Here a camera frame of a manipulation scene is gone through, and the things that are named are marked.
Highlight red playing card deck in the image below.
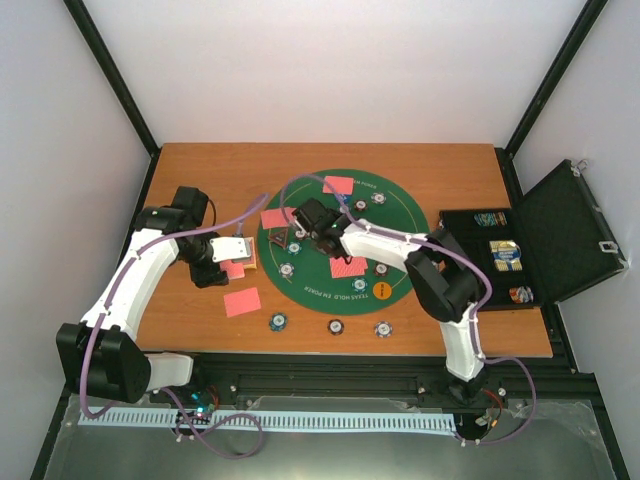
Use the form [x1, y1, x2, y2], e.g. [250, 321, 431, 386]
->
[219, 260, 245, 280]

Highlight red card bottom mat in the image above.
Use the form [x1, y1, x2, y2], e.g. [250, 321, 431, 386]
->
[329, 257, 368, 279]

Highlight black triangular dealer button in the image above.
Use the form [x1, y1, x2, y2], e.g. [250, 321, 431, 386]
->
[267, 228, 289, 249]

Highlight red card top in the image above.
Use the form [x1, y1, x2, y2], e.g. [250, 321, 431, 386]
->
[322, 176, 354, 195]

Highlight orange round blind button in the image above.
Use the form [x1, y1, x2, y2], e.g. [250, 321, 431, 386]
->
[372, 281, 393, 301]

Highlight teal poker chip stack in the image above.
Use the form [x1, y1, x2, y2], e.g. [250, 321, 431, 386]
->
[269, 313, 288, 332]

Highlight brown poker chip stack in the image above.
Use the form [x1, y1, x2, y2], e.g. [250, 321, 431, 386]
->
[328, 319, 344, 335]

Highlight blue white chip stack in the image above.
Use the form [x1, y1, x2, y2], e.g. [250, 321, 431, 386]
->
[374, 321, 393, 338]

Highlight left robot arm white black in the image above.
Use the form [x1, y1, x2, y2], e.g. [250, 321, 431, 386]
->
[56, 186, 229, 403]

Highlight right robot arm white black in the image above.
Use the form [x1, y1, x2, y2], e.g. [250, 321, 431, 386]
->
[292, 199, 492, 405]

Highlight orange card box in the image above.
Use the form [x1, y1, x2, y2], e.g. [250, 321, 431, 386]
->
[243, 237, 258, 270]

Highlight round green poker mat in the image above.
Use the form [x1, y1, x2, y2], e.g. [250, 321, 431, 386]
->
[256, 169, 429, 317]

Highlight chips row in case top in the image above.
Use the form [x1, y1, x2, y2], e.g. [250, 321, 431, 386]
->
[474, 211, 508, 227]

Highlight blue white chips in case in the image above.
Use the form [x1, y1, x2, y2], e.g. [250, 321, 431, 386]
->
[489, 240, 523, 272]

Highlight mixed chips in case bottom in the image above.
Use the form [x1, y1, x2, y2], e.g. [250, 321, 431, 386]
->
[509, 286, 534, 304]

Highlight black poker case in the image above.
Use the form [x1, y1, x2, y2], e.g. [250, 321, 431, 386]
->
[439, 160, 627, 311]

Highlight metal front plate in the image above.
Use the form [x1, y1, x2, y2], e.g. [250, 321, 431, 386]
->
[33, 396, 628, 479]

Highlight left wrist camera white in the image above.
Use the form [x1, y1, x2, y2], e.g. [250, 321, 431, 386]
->
[209, 237, 252, 263]

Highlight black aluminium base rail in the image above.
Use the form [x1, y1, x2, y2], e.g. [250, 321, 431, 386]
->
[86, 353, 599, 411]

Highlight light blue cable duct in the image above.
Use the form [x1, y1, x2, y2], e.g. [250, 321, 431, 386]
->
[78, 407, 456, 436]

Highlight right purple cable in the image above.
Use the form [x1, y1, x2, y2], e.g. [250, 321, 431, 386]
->
[278, 173, 537, 447]

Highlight left black frame post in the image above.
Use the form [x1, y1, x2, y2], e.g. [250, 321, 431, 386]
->
[63, 0, 161, 162]

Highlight black frame post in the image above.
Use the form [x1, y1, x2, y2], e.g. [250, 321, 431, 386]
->
[63, 0, 161, 162]
[504, 0, 608, 160]

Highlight right black frame post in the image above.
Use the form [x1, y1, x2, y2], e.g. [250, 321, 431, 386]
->
[504, 0, 608, 160]

